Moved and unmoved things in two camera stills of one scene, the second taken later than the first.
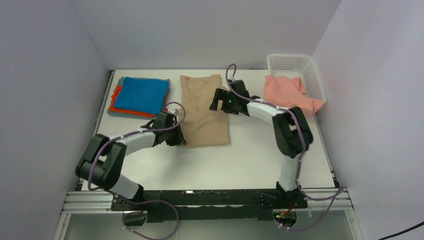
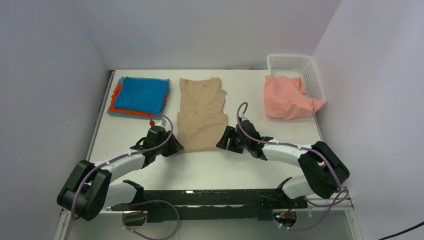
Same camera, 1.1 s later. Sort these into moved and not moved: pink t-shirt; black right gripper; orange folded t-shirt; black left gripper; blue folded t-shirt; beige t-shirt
Moved: black right gripper; black left gripper
Not moved: pink t-shirt; beige t-shirt; orange folded t-shirt; blue folded t-shirt
